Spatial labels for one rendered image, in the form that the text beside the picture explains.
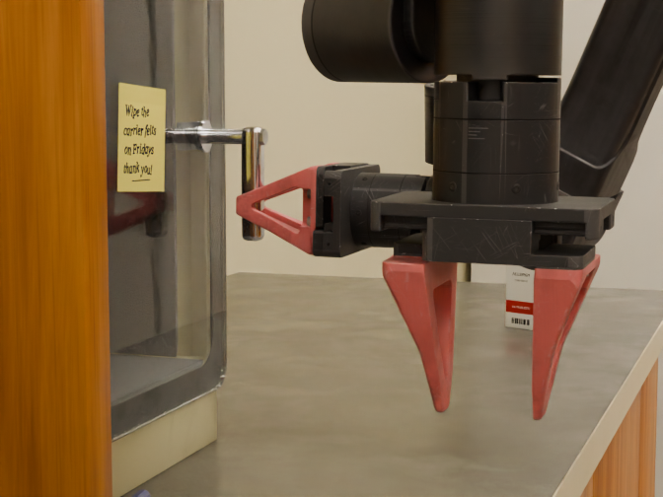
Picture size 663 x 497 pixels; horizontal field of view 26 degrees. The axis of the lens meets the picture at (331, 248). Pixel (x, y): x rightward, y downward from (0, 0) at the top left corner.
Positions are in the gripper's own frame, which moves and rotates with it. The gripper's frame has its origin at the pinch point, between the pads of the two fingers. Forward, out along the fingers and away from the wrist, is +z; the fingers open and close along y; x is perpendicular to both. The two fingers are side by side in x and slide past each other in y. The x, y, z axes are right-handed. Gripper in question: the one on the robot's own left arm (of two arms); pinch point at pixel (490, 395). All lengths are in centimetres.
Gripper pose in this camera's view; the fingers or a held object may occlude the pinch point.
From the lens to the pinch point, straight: 67.4
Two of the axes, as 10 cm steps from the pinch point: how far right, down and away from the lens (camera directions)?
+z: -0.1, 9.9, 1.2
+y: -9.5, -0.4, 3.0
